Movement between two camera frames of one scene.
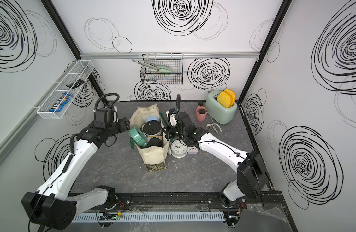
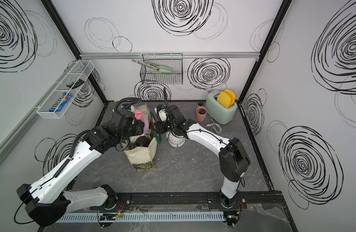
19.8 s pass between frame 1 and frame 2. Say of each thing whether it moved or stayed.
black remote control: stayed
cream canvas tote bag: moved
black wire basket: stayed
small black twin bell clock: moved
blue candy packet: stayed
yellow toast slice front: stayed
